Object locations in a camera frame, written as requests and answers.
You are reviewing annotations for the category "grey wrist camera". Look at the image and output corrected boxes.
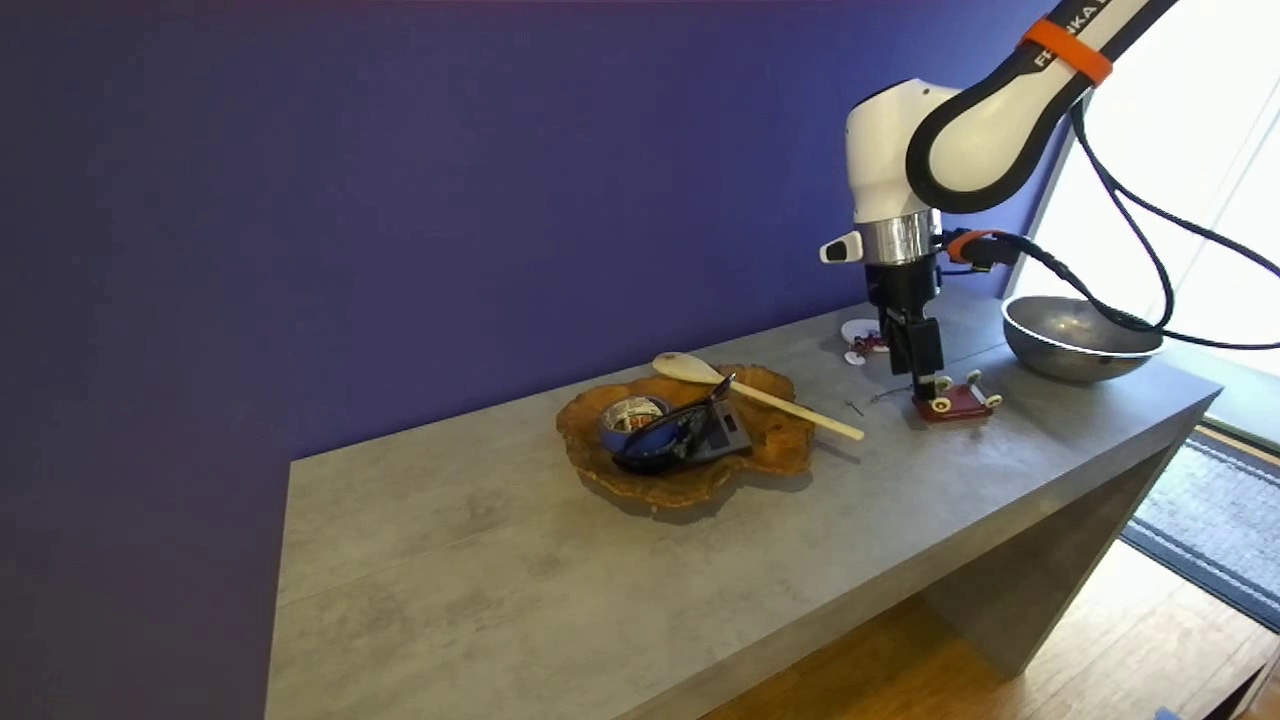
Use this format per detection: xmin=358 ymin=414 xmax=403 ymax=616
xmin=817 ymin=226 xmax=874 ymax=267

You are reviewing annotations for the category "grey concrete-look table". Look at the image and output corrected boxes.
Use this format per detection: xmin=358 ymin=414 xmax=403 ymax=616
xmin=260 ymin=280 xmax=1224 ymax=720

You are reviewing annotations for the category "small white cup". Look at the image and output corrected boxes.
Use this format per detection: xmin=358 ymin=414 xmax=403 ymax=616
xmin=600 ymin=390 xmax=667 ymax=440

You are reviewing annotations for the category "red toy cart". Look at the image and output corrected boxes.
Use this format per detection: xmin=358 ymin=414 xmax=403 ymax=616
xmin=909 ymin=369 xmax=1010 ymax=427

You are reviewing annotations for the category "black cable orange connector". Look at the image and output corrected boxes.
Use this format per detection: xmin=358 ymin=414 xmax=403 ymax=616
xmin=938 ymin=226 xmax=1280 ymax=356

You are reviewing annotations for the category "white framed glass door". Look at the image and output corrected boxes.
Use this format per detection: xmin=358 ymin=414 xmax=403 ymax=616
xmin=997 ymin=0 xmax=1280 ymax=380

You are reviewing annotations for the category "wooden spoon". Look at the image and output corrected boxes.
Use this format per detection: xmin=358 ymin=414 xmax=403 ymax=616
xmin=648 ymin=349 xmax=868 ymax=446

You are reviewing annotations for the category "grey metal bowl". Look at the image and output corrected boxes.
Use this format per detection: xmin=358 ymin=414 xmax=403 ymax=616
xmin=999 ymin=292 xmax=1169 ymax=389

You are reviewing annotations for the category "dark grey door mat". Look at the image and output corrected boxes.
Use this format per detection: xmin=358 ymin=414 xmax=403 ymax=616
xmin=1121 ymin=431 xmax=1280 ymax=631

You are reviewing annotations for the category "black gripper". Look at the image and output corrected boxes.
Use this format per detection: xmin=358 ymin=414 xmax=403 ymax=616
xmin=859 ymin=259 xmax=951 ymax=401

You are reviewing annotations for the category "dark blue black object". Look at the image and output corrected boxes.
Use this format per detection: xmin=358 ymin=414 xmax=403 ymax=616
xmin=609 ymin=374 xmax=753 ymax=481

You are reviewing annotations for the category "brown wooden slab tray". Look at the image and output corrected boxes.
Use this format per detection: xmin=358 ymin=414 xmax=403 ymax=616
xmin=554 ymin=359 xmax=819 ymax=528

